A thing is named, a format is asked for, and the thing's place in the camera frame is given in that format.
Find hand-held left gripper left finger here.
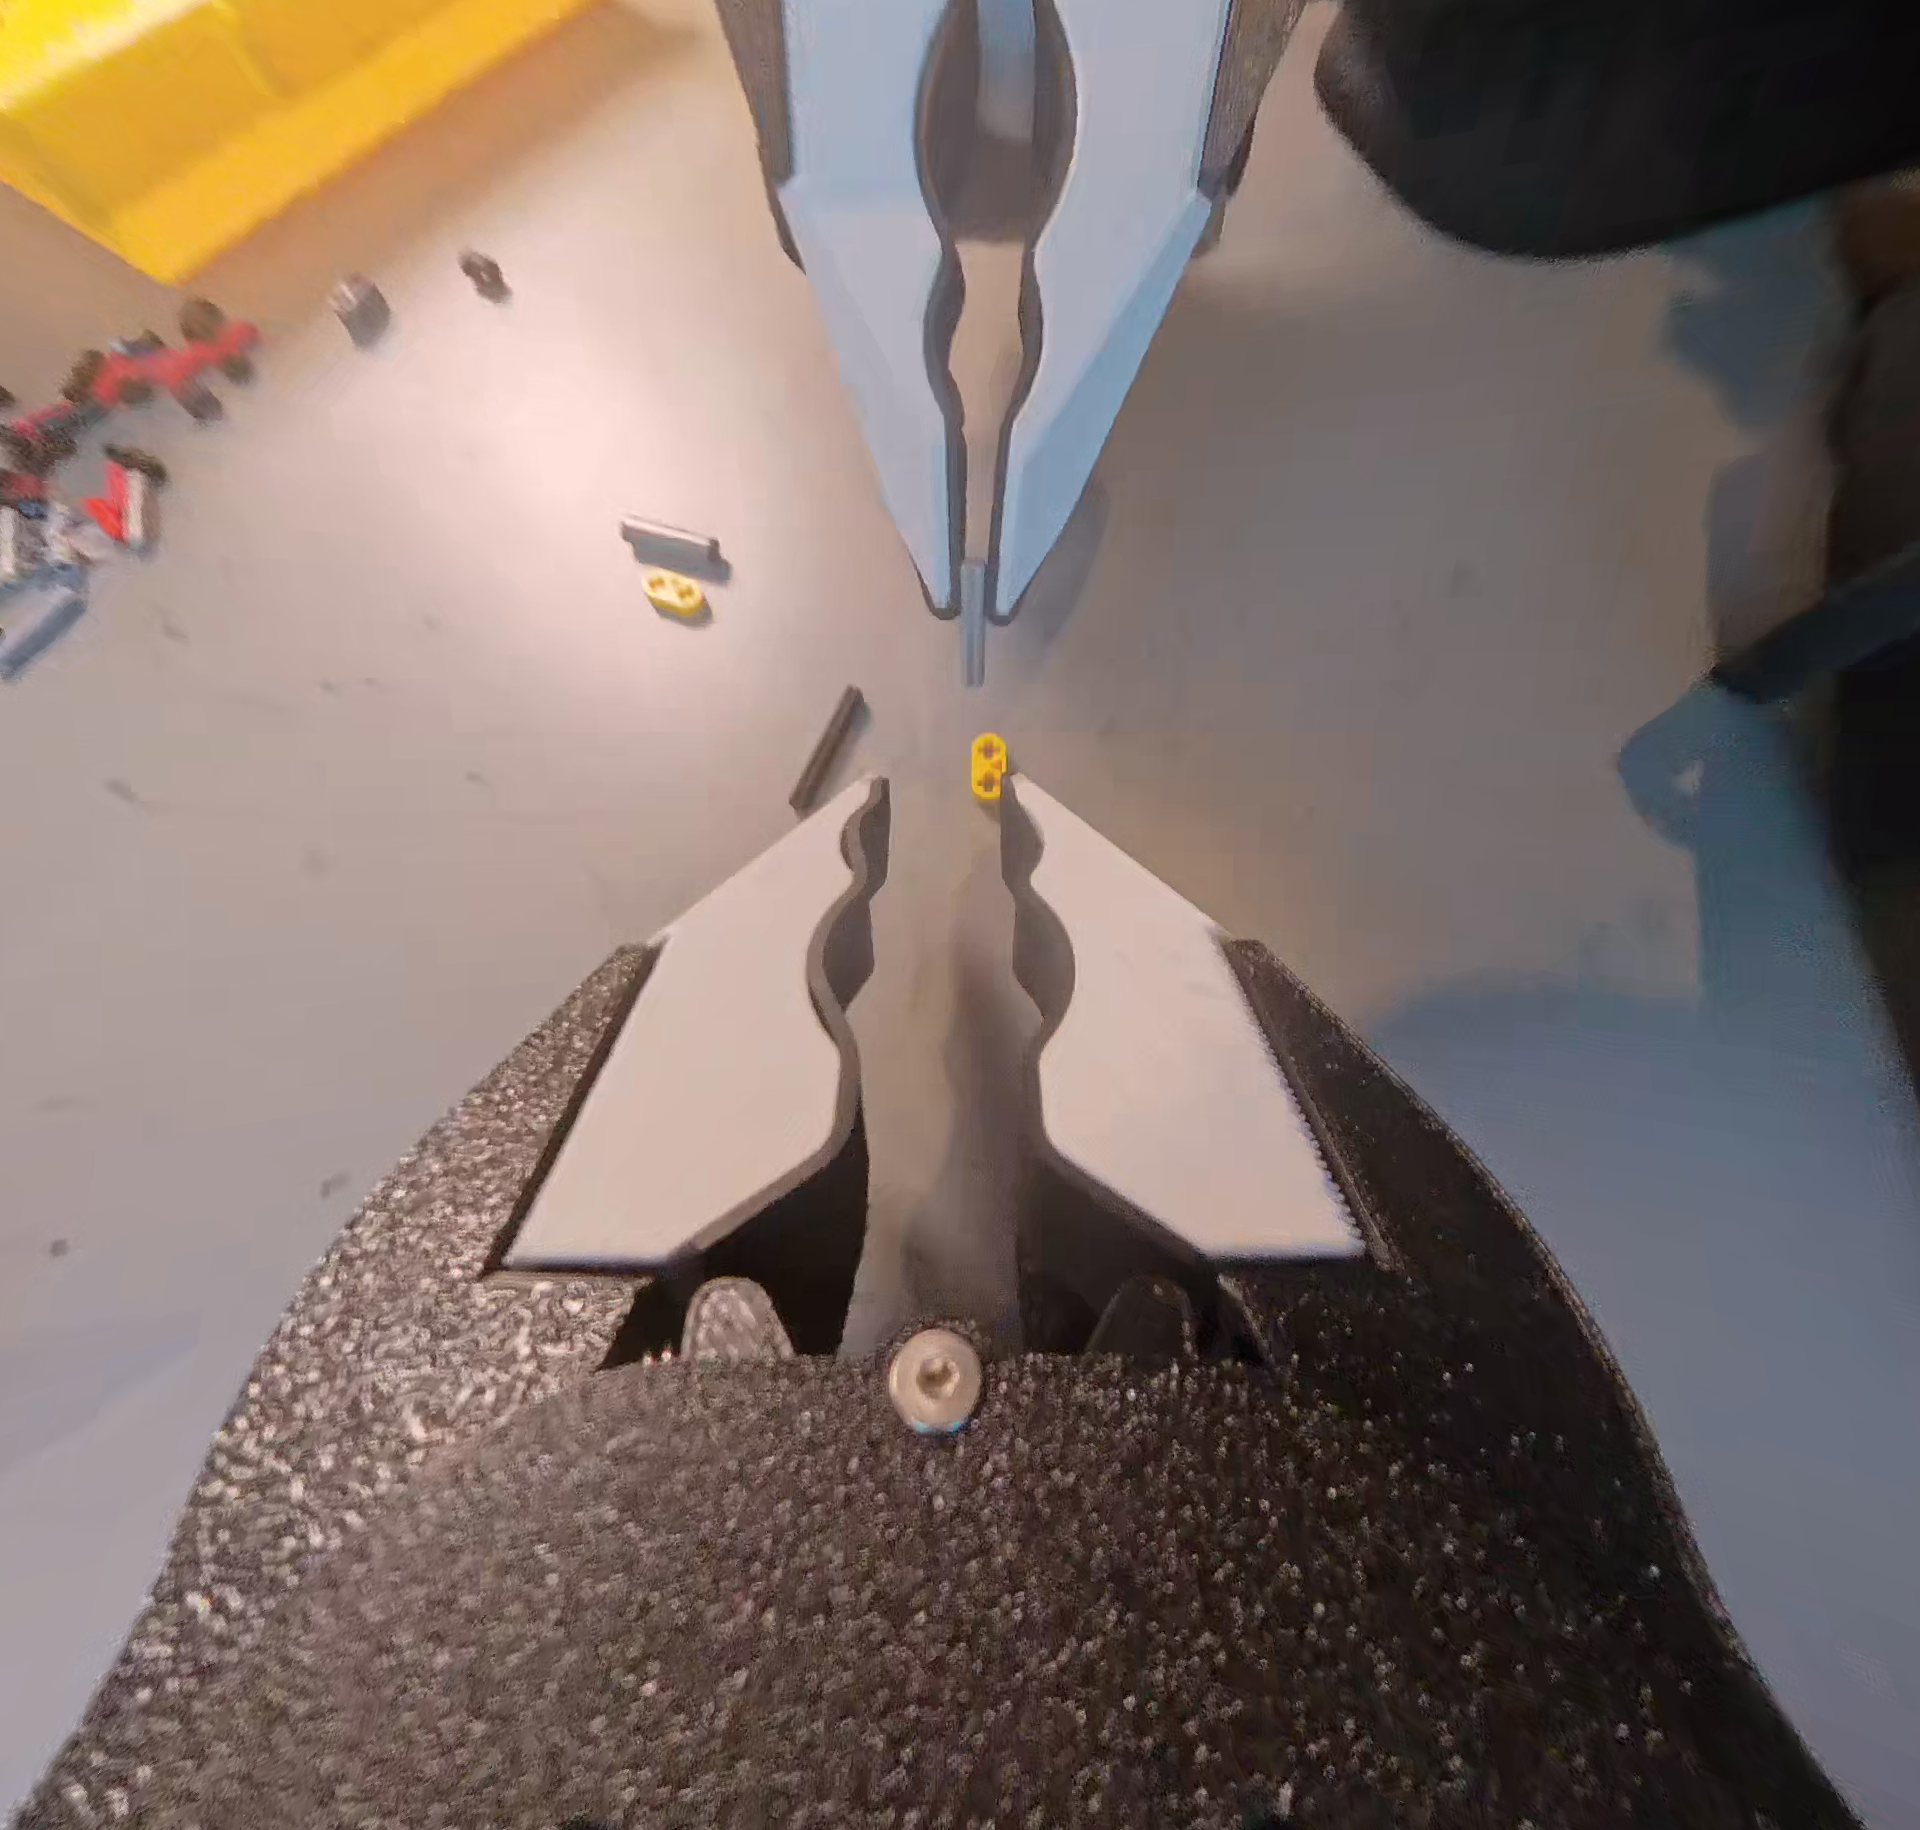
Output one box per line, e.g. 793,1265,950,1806
502,774,894,1273

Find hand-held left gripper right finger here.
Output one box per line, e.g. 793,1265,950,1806
996,774,1370,1266

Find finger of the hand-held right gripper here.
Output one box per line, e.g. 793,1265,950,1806
982,0,1250,620
778,0,973,620

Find dark grey toy brick connector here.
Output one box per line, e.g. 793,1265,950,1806
617,513,733,576

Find yellow plastic parts bin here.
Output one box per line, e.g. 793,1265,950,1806
0,0,604,285

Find grey desk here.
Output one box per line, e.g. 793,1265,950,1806
0,0,1920,1830

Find black toy brick axle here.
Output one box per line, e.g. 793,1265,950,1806
787,683,872,815

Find pile of black red pins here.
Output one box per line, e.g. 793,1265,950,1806
0,299,264,579

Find black drawstring cord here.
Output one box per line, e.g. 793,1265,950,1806
1710,540,1920,708

